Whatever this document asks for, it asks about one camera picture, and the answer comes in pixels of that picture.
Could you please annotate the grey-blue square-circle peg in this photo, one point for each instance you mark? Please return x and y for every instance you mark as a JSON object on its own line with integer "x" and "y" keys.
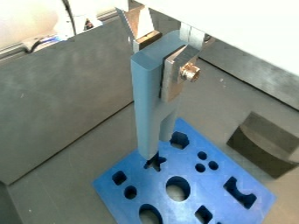
{"x": 153, "y": 115}

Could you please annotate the blue shape-sorting block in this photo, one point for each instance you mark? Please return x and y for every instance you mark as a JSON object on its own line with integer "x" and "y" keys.
{"x": 198, "y": 188}

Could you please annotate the aluminium frame rail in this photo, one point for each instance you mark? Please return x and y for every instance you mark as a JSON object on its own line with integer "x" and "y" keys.
{"x": 17, "y": 50}

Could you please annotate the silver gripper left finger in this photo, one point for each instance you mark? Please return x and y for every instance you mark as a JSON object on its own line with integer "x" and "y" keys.
{"x": 139, "y": 27}

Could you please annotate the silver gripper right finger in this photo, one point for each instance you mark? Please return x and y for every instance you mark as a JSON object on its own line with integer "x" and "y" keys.
{"x": 179, "y": 67}

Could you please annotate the dark grey curved block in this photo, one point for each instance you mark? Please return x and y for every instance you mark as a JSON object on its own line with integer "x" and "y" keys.
{"x": 267, "y": 145}

